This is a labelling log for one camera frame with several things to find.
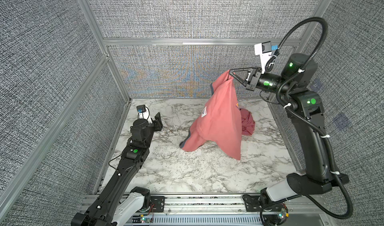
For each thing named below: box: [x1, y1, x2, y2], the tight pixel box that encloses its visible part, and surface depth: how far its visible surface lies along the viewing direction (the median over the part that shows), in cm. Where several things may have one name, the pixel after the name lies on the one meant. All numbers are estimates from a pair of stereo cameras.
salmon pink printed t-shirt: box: [179, 70, 243, 161], surface depth 65 cm
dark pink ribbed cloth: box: [239, 108, 256, 136], surface depth 100 cm
